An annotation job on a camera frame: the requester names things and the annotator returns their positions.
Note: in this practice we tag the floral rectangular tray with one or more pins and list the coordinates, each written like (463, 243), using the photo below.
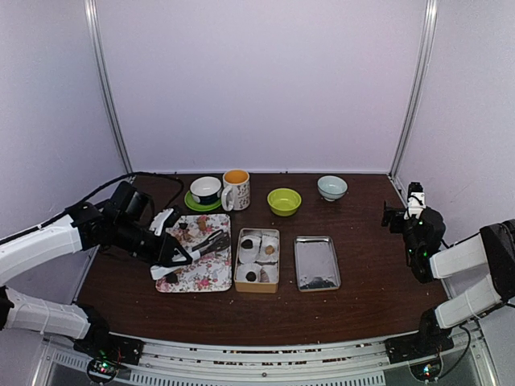
(212, 272)

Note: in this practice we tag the aluminium frame post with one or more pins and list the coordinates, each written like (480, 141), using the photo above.
(91, 13)
(423, 61)

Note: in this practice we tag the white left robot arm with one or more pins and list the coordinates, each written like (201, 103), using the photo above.
(81, 227)

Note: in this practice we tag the right aluminium frame post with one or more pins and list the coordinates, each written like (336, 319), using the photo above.
(423, 61)

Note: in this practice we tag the left aluminium frame post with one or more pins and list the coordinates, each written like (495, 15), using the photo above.
(91, 13)

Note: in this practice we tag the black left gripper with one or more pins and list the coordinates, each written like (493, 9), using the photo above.
(178, 245)

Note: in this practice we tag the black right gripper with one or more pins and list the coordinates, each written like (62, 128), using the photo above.
(388, 215)

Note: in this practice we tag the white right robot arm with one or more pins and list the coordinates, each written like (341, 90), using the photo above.
(485, 259)

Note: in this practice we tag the light blue ceramic bowl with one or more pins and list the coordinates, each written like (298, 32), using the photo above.
(331, 187)

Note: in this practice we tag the dark rose shaped chocolate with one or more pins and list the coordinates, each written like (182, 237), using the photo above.
(251, 276)

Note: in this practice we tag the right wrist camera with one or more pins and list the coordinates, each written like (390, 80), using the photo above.
(415, 201)

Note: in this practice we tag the bear print tin lid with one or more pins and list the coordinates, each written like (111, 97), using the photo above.
(316, 264)

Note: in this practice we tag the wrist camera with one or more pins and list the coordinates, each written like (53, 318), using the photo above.
(165, 219)
(415, 201)

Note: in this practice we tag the silver metal tongs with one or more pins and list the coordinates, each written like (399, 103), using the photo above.
(216, 242)

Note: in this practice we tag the lime green bowl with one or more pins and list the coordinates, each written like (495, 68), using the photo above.
(284, 201)

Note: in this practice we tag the dark cup white interior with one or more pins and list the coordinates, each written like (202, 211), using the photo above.
(206, 189)

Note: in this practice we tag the dark strawberry shaped chocolate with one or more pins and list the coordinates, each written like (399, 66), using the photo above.
(247, 244)

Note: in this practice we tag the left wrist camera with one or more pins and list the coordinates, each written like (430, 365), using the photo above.
(165, 219)

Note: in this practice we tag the tan crown shaped chocolate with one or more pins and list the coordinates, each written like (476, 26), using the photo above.
(269, 250)

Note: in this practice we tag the white mug orange interior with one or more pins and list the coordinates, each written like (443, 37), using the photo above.
(235, 195)

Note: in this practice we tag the front aluminium rail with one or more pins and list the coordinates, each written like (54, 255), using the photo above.
(361, 362)

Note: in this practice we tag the tan tin box base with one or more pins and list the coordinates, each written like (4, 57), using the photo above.
(267, 268)

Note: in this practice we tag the tan round chocolate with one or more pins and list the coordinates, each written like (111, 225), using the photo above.
(202, 223)

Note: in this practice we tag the green saucer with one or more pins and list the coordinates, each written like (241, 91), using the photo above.
(199, 207)

